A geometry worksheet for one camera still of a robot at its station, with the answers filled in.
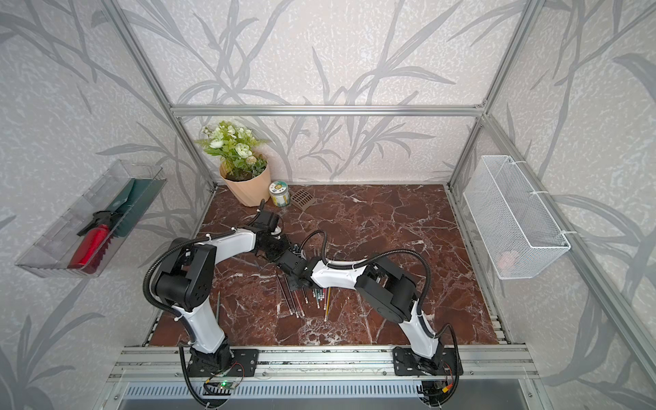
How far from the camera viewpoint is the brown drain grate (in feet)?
3.74

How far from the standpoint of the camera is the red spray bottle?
22.2 inches

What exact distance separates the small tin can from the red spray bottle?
1.72ft

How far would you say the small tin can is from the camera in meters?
1.10
